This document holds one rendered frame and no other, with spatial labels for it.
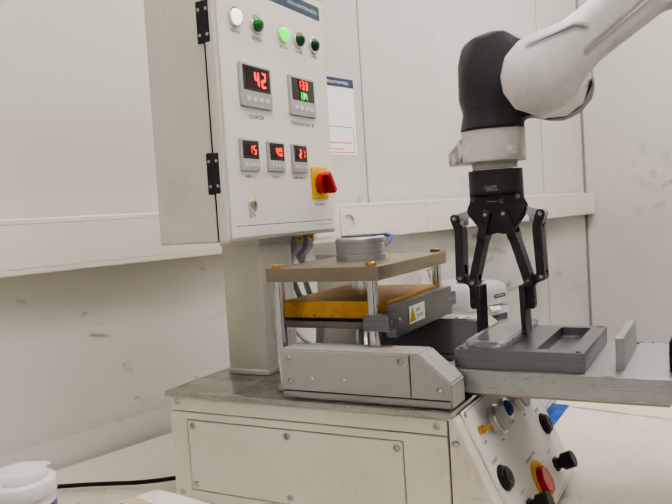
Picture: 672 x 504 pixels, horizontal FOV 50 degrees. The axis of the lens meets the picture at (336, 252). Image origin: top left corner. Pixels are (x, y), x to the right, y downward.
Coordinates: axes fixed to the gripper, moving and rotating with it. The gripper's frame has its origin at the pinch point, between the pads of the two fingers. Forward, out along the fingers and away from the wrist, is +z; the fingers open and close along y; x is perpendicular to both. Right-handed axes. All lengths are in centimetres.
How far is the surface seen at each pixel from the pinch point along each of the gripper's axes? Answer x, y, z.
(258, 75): -7, -34, -37
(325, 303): -10.6, -22.9, -2.8
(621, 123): 244, -10, -47
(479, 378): -11.3, -0.5, 7.0
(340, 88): 77, -63, -50
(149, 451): 1, -71, 27
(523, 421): 3.8, 0.9, 16.9
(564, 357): -10.2, 10.1, 4.1
